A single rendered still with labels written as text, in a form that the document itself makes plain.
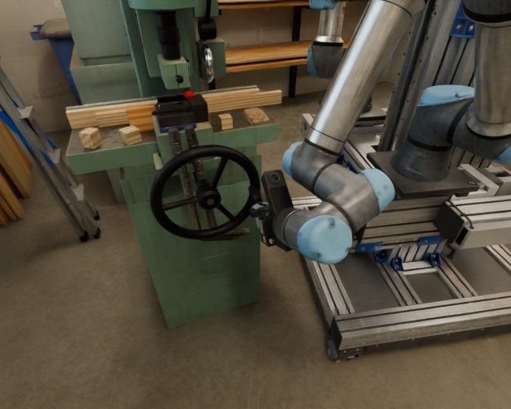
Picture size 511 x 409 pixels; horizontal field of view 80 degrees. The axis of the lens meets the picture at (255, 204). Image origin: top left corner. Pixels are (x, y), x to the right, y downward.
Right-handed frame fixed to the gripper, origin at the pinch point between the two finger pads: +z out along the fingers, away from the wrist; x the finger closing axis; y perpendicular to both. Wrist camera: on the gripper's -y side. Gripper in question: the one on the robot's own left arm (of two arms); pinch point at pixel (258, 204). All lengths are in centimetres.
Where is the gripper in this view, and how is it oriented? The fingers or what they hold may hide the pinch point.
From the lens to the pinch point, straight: 78.8
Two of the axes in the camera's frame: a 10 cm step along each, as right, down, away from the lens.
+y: 1.8, 9.7, 1.6
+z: -3.0, -1.0, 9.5
